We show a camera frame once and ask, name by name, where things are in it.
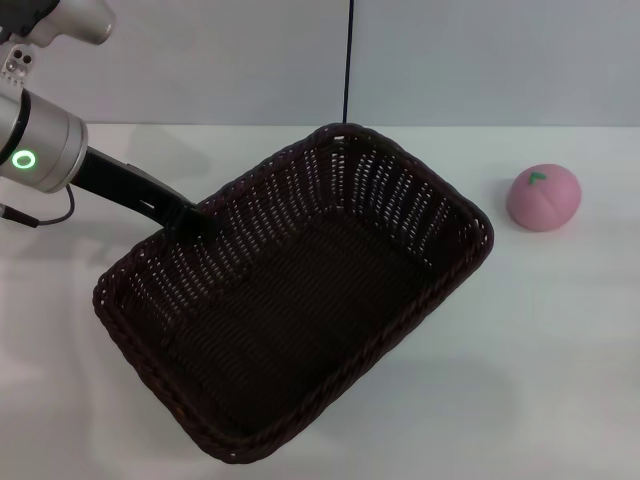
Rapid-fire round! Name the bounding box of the black woven plastic basket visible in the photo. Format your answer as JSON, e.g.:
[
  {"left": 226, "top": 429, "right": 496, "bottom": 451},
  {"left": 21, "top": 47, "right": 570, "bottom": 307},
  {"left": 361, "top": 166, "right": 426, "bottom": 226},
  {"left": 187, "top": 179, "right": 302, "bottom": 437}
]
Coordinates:
[{"left": 91, "top": 122, "right": 496, "bottom": 464}]

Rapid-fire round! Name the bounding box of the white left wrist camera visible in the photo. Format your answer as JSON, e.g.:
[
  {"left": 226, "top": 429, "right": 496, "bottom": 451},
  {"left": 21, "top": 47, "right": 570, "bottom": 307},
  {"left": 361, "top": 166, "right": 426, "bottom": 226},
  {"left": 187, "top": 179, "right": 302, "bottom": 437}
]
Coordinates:
[{"left": 0, "top": 41, "right": 37, "bottom": 90}]

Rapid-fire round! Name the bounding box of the pink peach toy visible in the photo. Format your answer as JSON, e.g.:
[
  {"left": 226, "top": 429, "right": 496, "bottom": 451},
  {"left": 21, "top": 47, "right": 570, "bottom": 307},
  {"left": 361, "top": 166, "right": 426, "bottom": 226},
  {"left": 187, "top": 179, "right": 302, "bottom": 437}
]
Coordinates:
[{"left": 505, "top": 163, "right": 583, "bottom": 233}]

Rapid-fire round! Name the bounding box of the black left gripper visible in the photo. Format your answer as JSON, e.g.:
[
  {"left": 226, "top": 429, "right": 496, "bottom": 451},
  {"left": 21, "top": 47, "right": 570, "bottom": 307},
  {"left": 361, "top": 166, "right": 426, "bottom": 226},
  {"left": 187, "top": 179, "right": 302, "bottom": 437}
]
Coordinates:
[{"left": 68, "top": 146, "right": 223, "bottom": 240}]

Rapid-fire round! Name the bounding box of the thin black vertical cable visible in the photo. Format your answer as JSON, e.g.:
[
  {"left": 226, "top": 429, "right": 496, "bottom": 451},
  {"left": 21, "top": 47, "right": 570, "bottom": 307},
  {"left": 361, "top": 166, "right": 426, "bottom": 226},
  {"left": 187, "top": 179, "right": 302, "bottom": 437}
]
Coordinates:
[{"left": 342, "top": 0, "right": 358, "bottom": 125}]

